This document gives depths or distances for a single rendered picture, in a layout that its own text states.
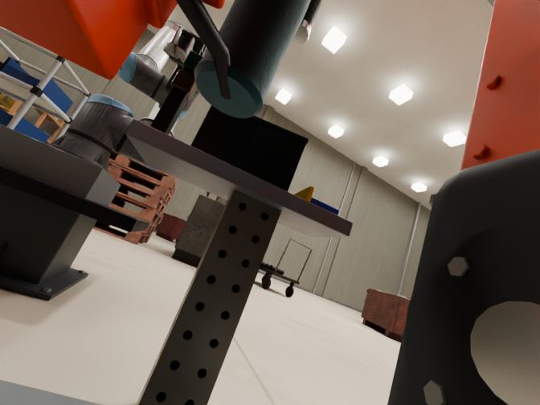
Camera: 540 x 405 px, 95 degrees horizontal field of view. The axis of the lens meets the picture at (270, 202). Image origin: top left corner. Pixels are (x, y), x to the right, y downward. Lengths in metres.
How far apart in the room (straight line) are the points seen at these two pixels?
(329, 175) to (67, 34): 11.69
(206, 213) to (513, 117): 2.90
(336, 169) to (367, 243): 3.88
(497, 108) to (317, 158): 11.20
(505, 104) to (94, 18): 0.49
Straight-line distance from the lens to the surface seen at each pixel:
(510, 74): 0.55
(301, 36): 0.60
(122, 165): 3.41
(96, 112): 1.13
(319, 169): 11.55
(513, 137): 0.47
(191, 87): 0.57
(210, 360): 0.50
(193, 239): 3.09
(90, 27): 0.21
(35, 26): 0.25
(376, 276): 13.48
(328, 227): 0.48
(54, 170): 0.96
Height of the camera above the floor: 0.31
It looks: 14 degrees up
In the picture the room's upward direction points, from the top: 22 degrees clockwise
